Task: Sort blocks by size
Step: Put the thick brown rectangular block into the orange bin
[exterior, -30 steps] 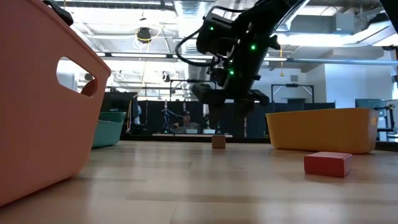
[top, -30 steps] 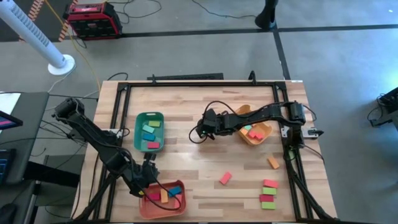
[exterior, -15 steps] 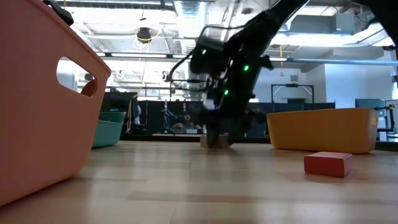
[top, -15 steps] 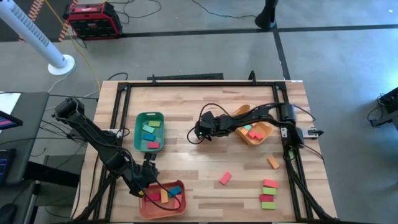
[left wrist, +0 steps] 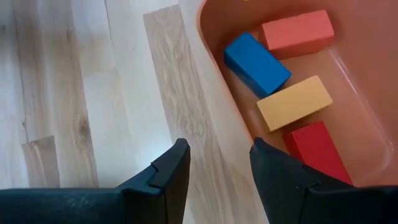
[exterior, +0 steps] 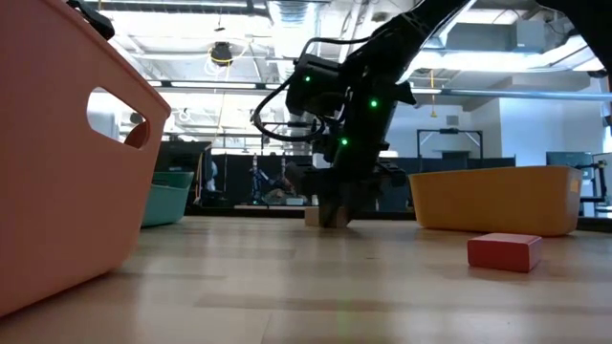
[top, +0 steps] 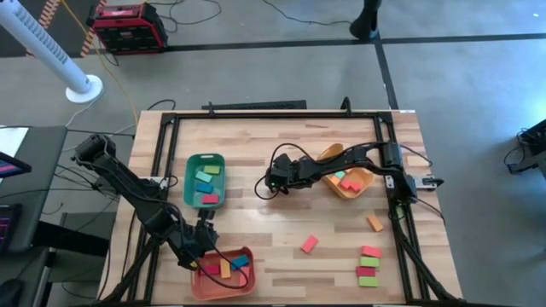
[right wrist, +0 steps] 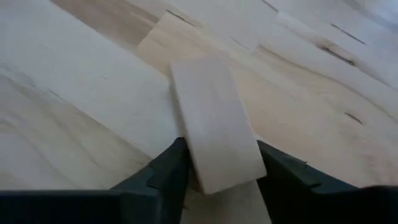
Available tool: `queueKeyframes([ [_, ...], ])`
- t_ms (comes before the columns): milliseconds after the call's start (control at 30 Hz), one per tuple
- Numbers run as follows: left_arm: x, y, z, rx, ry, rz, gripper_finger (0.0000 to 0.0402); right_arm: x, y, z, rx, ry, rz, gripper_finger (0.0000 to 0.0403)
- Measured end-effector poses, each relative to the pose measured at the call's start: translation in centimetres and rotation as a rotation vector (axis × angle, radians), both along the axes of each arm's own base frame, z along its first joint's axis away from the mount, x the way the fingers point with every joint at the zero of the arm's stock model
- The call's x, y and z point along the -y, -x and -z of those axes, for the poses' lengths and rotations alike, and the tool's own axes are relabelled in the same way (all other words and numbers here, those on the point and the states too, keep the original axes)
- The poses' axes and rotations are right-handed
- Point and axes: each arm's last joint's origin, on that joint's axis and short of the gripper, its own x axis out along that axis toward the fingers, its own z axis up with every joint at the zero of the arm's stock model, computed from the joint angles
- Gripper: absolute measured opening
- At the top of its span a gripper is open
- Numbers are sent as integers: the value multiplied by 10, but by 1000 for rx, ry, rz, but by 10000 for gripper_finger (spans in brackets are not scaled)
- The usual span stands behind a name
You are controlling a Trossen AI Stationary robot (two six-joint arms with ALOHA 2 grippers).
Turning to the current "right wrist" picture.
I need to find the natural wooden block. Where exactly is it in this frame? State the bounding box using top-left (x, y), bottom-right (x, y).
top-left (169, 55), bottom-right (267, 195)

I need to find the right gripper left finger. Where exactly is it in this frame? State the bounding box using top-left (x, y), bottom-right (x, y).
top-left (0, 137), bottom-right (191, 224)

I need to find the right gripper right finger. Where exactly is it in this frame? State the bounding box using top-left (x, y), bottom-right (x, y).
top-left (256, 139), bottom-right (398, 224)

